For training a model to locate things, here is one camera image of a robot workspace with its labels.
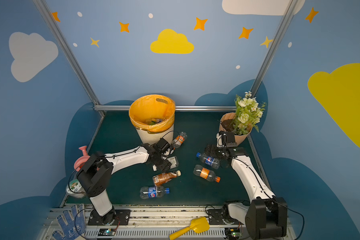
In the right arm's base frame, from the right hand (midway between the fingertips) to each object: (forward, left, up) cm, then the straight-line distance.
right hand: (213, 149), depth 85 cm
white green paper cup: (-24, +74, -5) cm, 77 cm away
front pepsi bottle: (-23, +32, -8) cm, 41 cm away
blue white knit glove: (-41, +68, -10) cm, 80 cm away
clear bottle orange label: (+11, +21, -10) cm, 26 cm away
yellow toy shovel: (-36, +8, -12) cm, 39 cm away
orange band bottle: (-11, +4, -10) cm, 15 cm away
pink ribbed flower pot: (+21, -12, 0) cm, 24 cm away
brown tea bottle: (-15, +27, -9) cm, 32 cm away
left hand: (-6, +28, -10) cm, 30 cm away
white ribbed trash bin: (+4, +40, +4) cm, 41 cm away
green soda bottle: (+20, +38, 0) cm, 43 cm away
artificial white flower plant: (+16, -19, +13) cm, 28 cm away
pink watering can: (-10, +75, -2) cm, 75 cm away
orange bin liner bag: (+24, +39, +3) cm, 46 cm away
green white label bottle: (-4, +24, -10) cm, 26 cm away
